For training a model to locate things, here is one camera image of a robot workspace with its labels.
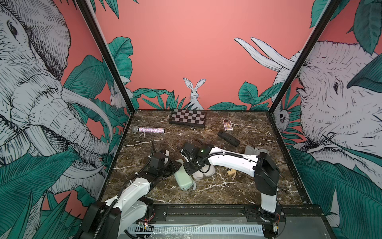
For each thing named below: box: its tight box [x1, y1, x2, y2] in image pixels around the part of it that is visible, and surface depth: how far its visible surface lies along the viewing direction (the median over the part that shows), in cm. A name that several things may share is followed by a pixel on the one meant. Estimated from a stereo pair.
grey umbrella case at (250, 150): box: [244, 145, 271, 156], surface depth 99 cm
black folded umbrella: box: [217, 131, 241, 147], surface depth 103 cm
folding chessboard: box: [168, 108, 207, 128], surface depth 116 cm
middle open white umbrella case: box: [192, 164, 216, 180], surface depth 87 cm
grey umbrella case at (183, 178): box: [174, 159, 196, 191], surface depth 82 cm
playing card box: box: [223, 120, 234, 131], surface depth 113 cm
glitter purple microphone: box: [131, 125, 166, 134], surface depth 106 cm
